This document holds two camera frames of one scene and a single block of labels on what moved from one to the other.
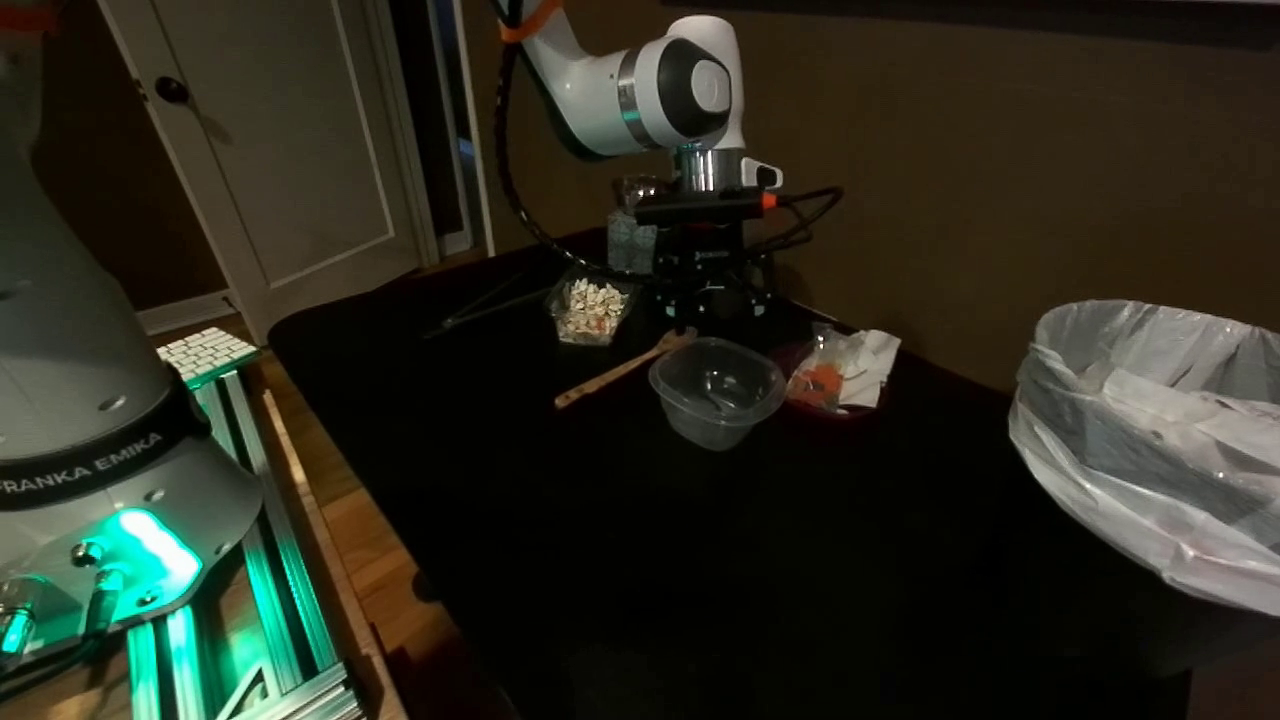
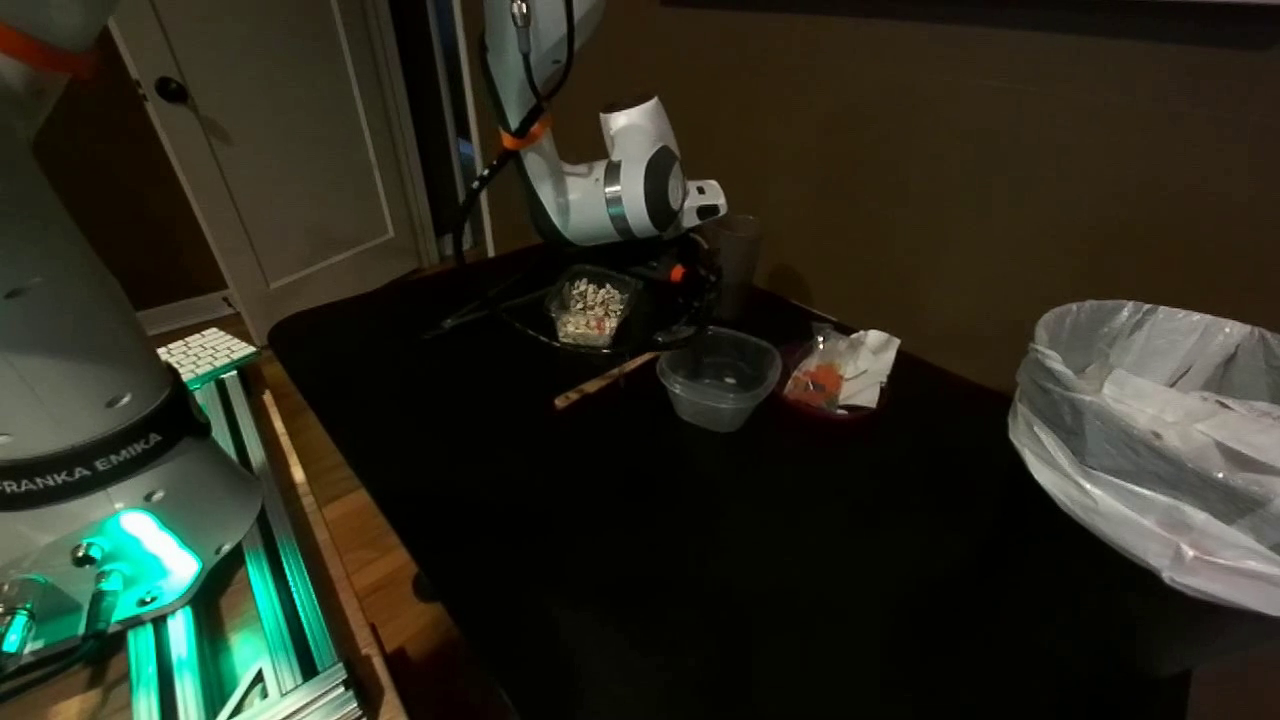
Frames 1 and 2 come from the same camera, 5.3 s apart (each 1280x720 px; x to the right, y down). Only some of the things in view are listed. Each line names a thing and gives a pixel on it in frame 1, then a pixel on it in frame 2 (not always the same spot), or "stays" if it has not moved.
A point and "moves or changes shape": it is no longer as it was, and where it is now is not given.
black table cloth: (597, 514) stays
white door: (305, 135) stays
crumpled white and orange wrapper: (847, 369) stays
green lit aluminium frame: (251, 640) stays
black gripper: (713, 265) → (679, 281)
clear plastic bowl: (713, 393) moves or changes shape
